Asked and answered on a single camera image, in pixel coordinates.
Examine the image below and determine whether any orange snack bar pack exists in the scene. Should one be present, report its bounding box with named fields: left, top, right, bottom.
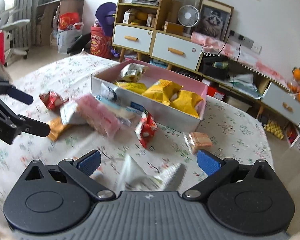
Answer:
left=48, top=116, right=71, bottom=141

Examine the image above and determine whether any small red snack pack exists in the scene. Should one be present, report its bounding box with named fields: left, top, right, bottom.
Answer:
left=39, top=91, right=69, bottom=111

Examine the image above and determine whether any brown cracker clear pack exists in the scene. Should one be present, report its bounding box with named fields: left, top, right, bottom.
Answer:
left=184, top=132, right=213, bottom=154

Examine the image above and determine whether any white text snack pack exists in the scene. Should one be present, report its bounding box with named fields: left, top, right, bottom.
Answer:
left=115, top=155, right=186, bottom=193

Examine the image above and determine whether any pink wafer pack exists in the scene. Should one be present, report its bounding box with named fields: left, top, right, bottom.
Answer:
left=75, top=94, right=121, bottom=138

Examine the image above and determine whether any clear blue bread pack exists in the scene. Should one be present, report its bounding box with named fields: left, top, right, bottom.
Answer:
left=95, top=95, right=142, bottom=127

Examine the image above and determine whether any yellow ridged snack pack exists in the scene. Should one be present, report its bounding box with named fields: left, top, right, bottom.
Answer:
left=170, top=90, right=204, bottom=118

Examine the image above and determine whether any red white candy pack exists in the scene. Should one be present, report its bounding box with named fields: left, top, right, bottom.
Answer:
left=135, top=111, right=158, bottom=148

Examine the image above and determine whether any small silver blue pack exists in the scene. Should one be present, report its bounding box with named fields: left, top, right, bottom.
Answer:
left=100, top=83, right=118, bottom=102

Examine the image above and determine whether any yellow small snack pack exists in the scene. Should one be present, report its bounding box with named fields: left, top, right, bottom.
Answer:
left=142, top=79, right=183, bottom=106

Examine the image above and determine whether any yellow waffle snack pack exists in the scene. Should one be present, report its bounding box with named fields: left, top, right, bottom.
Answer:
left=114, top=81, right=147, bottom=94

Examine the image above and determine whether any floral tablecloth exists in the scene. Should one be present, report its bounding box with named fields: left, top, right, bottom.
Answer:
left=0, top=52, right=274, bottom=228

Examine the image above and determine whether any white office chair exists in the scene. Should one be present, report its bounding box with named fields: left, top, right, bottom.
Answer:
left=0, top=0, right=30, bottom=67

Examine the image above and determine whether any red box under console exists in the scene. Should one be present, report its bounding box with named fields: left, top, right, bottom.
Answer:
left=207, top=86, right=225, bottom=101

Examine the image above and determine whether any white red shopping bag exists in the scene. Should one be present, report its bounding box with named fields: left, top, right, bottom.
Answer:
left=57, top=12, right=84, bottom=54

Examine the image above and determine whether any low wooden tv console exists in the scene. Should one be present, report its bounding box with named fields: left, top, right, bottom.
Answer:
left=197, top=51, right=300, bottom=129

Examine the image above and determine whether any purple plush toy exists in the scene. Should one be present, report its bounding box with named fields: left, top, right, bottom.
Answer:
left=95, top=2, right=119, bottom=58

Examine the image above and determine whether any orange fruit upper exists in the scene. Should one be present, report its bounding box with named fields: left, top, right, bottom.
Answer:
left=292, top=67, right=300, bottom=82

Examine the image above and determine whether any pink cloth runner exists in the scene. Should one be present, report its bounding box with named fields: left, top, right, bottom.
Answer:
left=191, top=31, right=286, bottom=87

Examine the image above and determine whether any framed cat picture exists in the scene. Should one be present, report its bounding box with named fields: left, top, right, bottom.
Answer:
left=194, top=0, right=234, bottom=41

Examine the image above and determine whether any wooden shelf drawer cabinet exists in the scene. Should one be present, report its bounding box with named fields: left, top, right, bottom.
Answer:
left=112, top=0, right=203, bottom=72

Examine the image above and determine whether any white desk fan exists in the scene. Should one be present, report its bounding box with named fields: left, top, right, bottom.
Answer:
left=172, top=0, right=200, bottom=36

